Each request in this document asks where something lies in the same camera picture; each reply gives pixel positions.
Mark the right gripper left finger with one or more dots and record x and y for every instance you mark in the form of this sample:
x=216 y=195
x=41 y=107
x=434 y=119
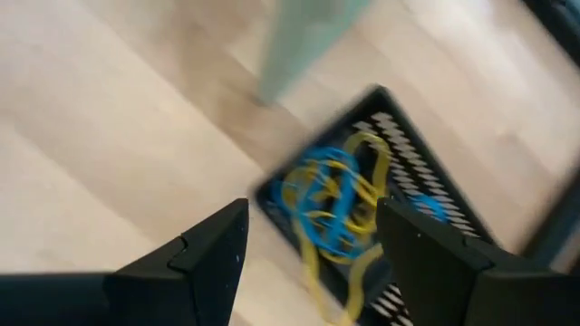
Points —
x=181 y=290

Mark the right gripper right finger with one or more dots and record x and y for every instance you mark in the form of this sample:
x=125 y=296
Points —
x=453 y=290

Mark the blue rubber band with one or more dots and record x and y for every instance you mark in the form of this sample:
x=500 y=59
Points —
x=430 y=206
x=344 y=181

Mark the yellow rubber band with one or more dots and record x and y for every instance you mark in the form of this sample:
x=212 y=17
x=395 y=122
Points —
x=380 y=167
x=312 y=271

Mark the black slotted plastic basket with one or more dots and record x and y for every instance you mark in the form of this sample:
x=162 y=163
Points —
x=335 y=136

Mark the green perforated metal riser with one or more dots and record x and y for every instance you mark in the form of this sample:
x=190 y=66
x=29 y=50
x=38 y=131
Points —
x=308 y=45

